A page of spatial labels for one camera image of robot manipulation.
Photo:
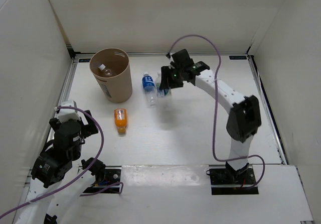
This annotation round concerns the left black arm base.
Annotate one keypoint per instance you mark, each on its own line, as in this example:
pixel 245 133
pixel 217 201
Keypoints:
pixel 107 179

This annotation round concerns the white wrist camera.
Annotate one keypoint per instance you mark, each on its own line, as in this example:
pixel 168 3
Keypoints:
pixel 66 114
pixel 169 56

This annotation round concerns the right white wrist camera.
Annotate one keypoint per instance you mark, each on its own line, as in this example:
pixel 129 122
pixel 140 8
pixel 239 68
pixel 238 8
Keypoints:
pixel 169 56

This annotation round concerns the left aluminium frame rail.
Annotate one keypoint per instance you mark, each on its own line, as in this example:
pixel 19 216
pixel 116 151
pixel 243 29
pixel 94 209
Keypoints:
pixel 65 92

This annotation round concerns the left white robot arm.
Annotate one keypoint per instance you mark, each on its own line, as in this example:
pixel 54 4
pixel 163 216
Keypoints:
pixel 48 199

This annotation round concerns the back aluminium frame rail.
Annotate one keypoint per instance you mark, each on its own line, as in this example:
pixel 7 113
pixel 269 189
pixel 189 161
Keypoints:
pixel 89 55

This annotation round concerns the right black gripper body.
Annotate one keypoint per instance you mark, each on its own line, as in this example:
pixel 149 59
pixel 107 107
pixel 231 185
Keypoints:
pixel 176 72

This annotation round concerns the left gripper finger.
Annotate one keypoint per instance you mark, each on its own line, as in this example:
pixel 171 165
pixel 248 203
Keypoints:
pixel 91 122
pixel 90 130

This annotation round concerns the orange juice bottle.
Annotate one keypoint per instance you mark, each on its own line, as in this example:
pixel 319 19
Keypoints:
pixel 120 119

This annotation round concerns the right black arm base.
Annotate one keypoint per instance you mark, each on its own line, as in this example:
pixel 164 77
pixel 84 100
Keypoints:
pixel 223 182

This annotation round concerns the clear unlabelled plastic bottle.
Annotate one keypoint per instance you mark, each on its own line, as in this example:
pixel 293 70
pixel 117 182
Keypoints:
pixel 106 72

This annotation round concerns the blue label plastic bottle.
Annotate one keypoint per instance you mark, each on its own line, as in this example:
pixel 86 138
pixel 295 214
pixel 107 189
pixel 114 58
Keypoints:
pixel 149 89

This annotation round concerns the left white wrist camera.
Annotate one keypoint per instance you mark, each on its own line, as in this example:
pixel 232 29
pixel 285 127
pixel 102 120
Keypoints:
pixel 66 114

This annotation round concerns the right aluminium frame rail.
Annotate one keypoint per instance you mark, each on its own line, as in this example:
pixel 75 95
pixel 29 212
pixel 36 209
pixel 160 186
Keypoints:
pixel 268 110

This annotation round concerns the aluminium frame rail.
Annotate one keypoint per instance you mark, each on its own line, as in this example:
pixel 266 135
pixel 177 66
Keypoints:
pixel 65 92
pixel 268 110
pixel 89 55

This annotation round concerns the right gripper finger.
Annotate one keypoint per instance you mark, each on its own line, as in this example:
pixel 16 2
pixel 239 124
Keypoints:
pixel 166 78
pixel 176 82

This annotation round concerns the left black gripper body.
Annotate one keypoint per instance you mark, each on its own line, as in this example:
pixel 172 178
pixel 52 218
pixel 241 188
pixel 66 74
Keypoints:
pixel 77 152

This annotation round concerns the brown cylindrical garbage bin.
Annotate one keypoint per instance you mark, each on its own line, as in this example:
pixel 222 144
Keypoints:
pixel 117 89

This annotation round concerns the green label plastic bottle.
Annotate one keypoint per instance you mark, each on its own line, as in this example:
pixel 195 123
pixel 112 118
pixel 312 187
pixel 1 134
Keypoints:
pixel 164 92

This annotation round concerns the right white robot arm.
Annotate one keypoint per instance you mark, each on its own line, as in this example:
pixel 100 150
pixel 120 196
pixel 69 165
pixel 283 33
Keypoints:
pixel 244 116

